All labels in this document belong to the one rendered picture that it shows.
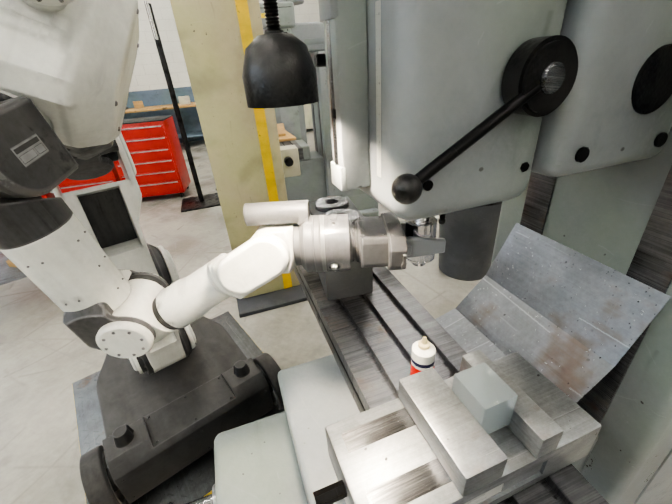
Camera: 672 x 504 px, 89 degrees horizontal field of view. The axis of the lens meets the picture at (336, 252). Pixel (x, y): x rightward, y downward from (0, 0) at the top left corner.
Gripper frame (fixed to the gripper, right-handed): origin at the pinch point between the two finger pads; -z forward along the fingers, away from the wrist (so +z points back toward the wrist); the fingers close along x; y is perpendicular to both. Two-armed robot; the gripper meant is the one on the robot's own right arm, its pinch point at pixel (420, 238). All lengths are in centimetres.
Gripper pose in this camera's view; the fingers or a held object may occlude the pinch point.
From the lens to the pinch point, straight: 54.2
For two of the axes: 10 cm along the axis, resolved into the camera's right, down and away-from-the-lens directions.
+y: 0.6, 8.7, 4.9
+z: -10.0, 0.5, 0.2
